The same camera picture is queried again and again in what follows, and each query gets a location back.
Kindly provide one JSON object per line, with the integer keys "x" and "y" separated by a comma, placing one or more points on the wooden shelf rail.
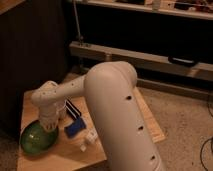
{"x": 141, "y": 60}

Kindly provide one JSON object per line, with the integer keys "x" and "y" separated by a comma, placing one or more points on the black handle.
{"x": 186, "y": 63}

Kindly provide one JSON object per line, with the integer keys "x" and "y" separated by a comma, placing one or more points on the white paper cup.
{"x": 61, "y": 109}

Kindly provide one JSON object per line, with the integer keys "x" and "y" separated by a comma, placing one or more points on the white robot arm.
{"x": 108, "y": 89}

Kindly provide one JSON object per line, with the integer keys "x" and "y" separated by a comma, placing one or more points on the white tube bottle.
{"x": 91, "y": 137}

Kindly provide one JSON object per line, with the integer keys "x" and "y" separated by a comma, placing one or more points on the small white cap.
{"x": 83, "y": 147}

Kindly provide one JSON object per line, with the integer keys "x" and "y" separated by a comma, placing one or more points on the metal vertical pole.
{"x": 79, "y": 36}

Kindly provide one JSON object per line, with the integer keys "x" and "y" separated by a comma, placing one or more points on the blue sponge block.
{"x": 74, "y": 128}

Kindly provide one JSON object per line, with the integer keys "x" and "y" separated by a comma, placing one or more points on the black striped box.
{"x": 72, "y": 110}

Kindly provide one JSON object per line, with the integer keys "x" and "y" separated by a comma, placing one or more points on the green ceramic bowl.
{"x": 35, "y": 140}

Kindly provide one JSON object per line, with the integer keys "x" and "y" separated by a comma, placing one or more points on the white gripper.
{"x": 48, "y": 118}

